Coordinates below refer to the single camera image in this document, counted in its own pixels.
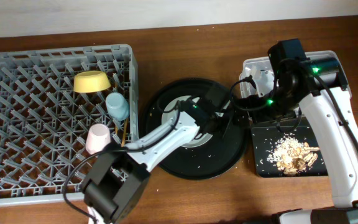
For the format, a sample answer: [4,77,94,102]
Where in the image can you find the pink plastic cup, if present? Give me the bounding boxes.
[85,124,111,154]

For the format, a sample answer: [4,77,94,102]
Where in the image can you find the black round tray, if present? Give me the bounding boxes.
[139,78,249,180]

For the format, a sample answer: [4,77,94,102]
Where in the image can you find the grey plastic dishwasher rack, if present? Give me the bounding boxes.
[0,44,139,207]

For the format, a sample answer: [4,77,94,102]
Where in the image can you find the grey round plate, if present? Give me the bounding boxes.
[158,95,228,149]

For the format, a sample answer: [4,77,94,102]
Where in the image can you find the black rectangular tray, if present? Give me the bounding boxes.
[251,118,328,178]

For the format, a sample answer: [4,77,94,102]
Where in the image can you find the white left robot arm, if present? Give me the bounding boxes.
[81,90,227,223]

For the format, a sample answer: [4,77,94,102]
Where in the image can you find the light blue plastic cup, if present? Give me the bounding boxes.
[105,92,129,121]

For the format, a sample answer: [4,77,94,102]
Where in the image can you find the clear plastic bin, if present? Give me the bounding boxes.
[239,50,345,98]

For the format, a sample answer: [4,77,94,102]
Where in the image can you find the food scraps pile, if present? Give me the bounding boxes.
[267,134,320,177]

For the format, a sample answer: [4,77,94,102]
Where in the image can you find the yellow plastic bowl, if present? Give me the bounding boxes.
[73,70,111,93]

